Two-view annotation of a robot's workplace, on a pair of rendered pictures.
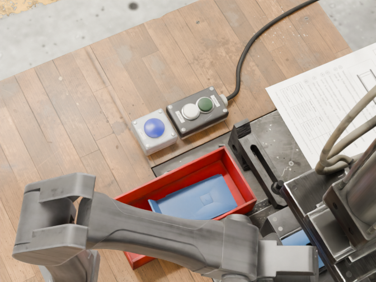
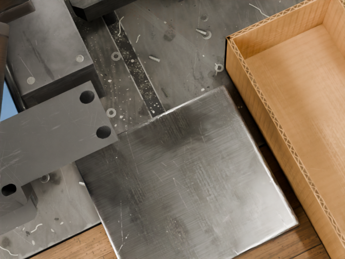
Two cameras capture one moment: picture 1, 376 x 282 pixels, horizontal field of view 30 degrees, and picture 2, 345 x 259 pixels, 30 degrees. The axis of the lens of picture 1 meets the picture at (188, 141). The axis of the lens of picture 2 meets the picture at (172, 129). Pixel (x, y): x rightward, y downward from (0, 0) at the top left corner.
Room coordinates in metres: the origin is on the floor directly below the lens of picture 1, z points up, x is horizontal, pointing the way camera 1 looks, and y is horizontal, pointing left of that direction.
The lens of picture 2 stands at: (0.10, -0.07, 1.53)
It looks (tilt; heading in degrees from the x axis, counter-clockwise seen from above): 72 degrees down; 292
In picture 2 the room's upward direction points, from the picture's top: 9 degrees counter-clockwise
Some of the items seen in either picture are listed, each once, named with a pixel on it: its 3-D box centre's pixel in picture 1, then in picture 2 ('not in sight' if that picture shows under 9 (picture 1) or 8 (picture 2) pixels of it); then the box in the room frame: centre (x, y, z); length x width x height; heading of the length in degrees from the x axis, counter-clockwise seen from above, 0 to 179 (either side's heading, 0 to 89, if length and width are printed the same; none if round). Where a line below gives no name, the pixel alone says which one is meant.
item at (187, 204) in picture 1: (193, 203); not in sight; (0.43, -0.03, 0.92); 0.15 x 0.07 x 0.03; 125
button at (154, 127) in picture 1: (154, 128); not in sight; (0.56, 0.07, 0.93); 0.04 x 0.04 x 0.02
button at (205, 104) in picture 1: (205, 106); not in sight; (0.63, -0.02, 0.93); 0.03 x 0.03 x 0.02
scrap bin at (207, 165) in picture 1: (179, 206); not in sight; (0.42, -0.01, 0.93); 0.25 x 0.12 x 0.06; 128
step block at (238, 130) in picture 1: (245, 145); not in sight; (0.56, -0.11, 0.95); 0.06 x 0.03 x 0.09; 38
